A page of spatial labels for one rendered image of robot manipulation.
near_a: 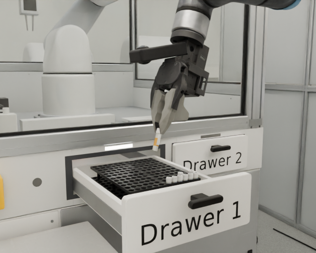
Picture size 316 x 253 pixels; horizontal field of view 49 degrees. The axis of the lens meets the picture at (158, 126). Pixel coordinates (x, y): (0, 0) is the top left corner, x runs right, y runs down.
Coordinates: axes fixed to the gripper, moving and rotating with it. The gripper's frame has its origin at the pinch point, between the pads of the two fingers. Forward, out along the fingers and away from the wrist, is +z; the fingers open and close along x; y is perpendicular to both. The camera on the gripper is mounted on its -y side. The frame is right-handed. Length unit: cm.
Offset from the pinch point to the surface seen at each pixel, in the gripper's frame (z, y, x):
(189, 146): -1.3, 29.0, 20.6
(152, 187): 12.0, 3.9, 2.1
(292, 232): 25, 201, 80
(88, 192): 16.7, -2.4, 16.2
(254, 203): 10, 66, 21
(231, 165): 1, 48, 19
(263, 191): 0, 211, 117
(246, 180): 6.1, 18.0, -9.9
